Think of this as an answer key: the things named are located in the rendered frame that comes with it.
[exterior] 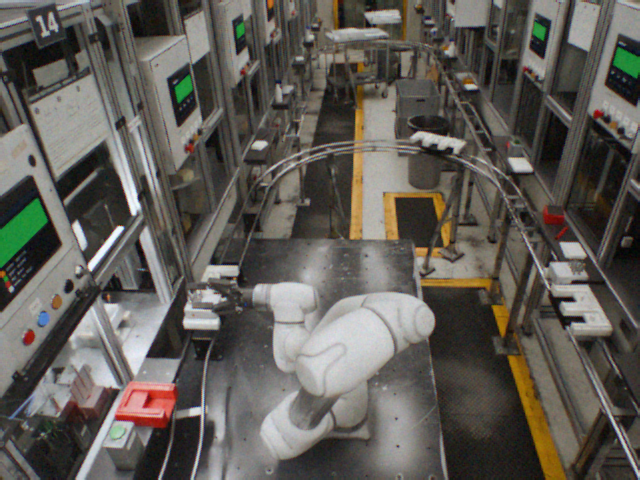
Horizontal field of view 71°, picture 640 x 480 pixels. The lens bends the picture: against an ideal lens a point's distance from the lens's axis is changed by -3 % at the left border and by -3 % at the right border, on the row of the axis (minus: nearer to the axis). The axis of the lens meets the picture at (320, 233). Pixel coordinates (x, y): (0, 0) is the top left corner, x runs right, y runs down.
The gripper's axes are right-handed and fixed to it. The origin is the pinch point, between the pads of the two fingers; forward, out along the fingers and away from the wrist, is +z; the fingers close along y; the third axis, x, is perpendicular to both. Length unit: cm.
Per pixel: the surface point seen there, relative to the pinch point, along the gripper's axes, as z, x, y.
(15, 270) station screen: 18, 44, 47
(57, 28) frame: 21, -3, 87
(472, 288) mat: -132, -134, -111
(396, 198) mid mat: -86, -258, -111
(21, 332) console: 20, 49, 32
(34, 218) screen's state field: 18, 33, 53
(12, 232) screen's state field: 18, 40, 54
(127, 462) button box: 9, 51, -17
